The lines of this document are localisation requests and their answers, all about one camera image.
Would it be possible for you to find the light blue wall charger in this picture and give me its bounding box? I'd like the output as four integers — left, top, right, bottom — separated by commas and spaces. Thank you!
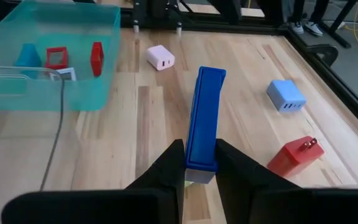
266, 79, 308, 113

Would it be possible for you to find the white digital clock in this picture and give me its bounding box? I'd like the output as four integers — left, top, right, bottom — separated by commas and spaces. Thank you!
49, 67, 78, 82

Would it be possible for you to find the red wall charger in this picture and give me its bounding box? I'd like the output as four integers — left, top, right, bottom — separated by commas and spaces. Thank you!
267, 136, 326, 179

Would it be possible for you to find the black aluminium table frame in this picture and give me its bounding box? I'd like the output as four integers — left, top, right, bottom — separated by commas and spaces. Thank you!
116, 6, 358, 141

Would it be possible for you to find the teal slim block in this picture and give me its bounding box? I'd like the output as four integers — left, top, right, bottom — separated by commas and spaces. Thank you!
13, 43, 42, 79

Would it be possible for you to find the red digital clock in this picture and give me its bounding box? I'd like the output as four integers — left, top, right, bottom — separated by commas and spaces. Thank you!
44, 46, 69, 70

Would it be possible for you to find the person's leg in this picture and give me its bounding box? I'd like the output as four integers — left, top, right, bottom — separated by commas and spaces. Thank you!
310, 0, 332, 24
293, 0, 308, 23

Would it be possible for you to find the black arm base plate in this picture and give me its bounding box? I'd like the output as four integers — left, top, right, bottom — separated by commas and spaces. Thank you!
131, 0, 188, 34

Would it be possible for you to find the black floor stand foot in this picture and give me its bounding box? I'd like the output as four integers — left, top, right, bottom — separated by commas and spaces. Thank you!
318, 0, 358, 50

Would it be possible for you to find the clear plastic bin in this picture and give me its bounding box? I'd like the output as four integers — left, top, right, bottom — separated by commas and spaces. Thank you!
0, 65, 65, 192

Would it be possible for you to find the red slim block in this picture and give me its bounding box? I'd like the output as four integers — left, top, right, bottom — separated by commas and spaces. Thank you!
90, 41, 105, 78

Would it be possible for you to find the teal translucent plastic bin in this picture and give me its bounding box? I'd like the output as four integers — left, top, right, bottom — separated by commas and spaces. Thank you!
0, 0, 122, 112

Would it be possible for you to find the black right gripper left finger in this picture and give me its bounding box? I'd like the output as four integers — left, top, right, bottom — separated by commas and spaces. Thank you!
1, 138, 186, 224

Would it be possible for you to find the dark blue slim block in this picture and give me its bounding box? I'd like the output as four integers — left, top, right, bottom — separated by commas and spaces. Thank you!
184, 65, 227, 185

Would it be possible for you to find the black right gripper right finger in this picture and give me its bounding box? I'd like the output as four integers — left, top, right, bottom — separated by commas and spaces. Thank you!
214, 138, 358, 224

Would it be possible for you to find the white charger with green trim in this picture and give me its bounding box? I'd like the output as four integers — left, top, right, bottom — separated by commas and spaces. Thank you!
145, 44, 176, 72

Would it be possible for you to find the person's white shoe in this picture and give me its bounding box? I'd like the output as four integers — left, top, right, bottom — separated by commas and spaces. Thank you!
290, 21, 305, 35
305, 21, 324, 37

